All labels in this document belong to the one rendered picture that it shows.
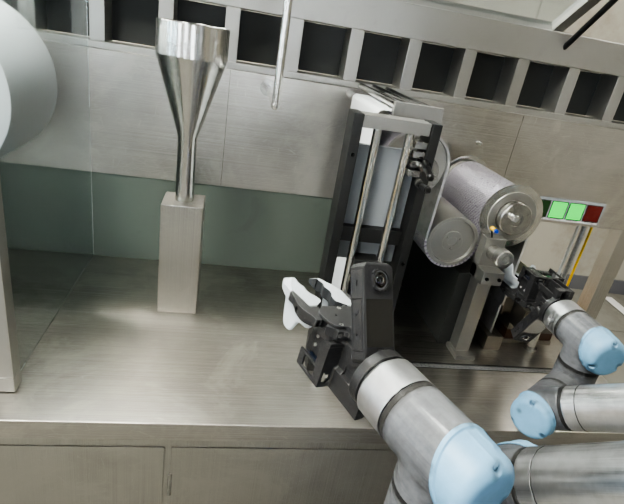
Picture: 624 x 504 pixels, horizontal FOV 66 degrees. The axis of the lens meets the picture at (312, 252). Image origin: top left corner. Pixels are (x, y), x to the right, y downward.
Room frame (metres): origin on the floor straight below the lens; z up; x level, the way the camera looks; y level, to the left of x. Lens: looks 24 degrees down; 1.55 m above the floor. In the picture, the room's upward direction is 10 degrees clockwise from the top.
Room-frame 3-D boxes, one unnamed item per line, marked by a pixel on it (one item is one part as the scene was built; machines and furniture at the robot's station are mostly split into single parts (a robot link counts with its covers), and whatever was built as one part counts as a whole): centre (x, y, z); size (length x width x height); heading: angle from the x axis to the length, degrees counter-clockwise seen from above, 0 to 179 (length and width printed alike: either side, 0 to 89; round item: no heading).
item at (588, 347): (0.80, -0.54, 1.11); 0.11 x 0.08 x 0.09; 12
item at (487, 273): (1.01, -0.40, 1.05); 0.06 x 0.05 x 0.31; 12
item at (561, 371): (0.79, -0.53, 1.01); 0.11 x 0.08 x 0.11; 135
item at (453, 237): (1.16, -0.28, 1.17); 0.26 x 0.12 x 0.12; 12
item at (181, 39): (1.02, 0.30, 1.50); 0.14 x 0.14 x 0.06
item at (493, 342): (1.19, -0.46, 0.92); 0.28 x 0.04 x 0.04; 12
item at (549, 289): (0.96, -0.51, 1.12); 0.12 x 0.08 x 0.09; 12
